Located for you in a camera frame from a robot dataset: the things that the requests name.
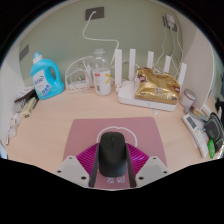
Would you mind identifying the grey wall socket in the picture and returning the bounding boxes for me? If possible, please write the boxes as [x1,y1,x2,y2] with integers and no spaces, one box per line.
[85,6,105,22]

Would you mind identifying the white wall socket cable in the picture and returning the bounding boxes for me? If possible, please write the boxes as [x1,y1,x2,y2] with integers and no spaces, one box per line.
[82,11,120,54]

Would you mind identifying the white pink jar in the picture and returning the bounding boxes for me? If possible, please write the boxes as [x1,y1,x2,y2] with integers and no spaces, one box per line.
[181,88,197,108]

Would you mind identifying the clear bottle with white label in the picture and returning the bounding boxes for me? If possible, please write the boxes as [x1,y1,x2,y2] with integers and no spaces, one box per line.
[91,48,113,97]

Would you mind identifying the green small packet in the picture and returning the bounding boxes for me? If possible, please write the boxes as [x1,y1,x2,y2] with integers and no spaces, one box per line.
[207,138,217,159]

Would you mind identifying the black zip pouch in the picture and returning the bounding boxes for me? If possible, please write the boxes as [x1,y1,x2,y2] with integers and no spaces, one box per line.
[203,112,224,154]

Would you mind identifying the blue detergent bottle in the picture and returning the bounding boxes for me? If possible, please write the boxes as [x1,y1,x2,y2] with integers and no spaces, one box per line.
[29,50,65,101]

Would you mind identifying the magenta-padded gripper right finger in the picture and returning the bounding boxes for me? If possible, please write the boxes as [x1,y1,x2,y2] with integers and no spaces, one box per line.
[124,142,172,189]

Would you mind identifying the white router with antennas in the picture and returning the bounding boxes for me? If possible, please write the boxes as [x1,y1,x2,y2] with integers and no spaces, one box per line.
[113,48,188,112]

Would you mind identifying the black computer mouse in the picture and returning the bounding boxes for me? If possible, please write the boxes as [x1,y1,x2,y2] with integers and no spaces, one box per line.
[98,131,128,178]

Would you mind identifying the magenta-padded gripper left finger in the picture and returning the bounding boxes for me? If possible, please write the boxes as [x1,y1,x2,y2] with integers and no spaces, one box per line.
[53,142,101,189]

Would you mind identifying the gold snack bag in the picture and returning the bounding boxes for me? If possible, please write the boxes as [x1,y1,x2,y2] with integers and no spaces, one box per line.
[134,66,181,106]

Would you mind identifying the grey wall plate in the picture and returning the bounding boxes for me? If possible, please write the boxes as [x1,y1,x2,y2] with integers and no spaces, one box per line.
[18,44,30,62]

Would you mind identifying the beige cardboard box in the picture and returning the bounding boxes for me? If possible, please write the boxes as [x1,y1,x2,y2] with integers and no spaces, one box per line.
[21,96,37,119]

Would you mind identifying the dark stack of books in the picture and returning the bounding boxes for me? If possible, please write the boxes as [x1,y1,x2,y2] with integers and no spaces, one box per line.
[13,85,38,104]

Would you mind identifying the white desk shelf unit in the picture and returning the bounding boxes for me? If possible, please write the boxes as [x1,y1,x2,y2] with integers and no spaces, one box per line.
[182,24,216,113]

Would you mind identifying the white wall charger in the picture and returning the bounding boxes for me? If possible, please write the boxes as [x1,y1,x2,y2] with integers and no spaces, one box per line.
[162,13,178,33]

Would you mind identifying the pink mouse pad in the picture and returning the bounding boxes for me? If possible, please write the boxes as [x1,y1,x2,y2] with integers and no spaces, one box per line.
[62,116,168,190]

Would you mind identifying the white remote control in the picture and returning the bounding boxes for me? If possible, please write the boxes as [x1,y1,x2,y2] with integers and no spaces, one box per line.
[182,113,210,159]

